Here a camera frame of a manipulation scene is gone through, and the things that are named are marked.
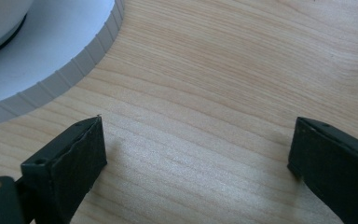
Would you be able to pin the white bowl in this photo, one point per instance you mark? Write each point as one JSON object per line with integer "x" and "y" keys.
{"x": 0, "y": 21}

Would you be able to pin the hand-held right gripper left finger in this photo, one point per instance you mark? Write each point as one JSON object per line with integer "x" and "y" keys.
{"x": 65, "y": 174}

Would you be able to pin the white key stand with pegs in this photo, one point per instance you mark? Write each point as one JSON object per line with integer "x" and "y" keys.
{"x": 52, "y": 46}

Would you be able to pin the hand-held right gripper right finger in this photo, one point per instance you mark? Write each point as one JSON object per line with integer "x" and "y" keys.
{"x": 338, "y": 168}

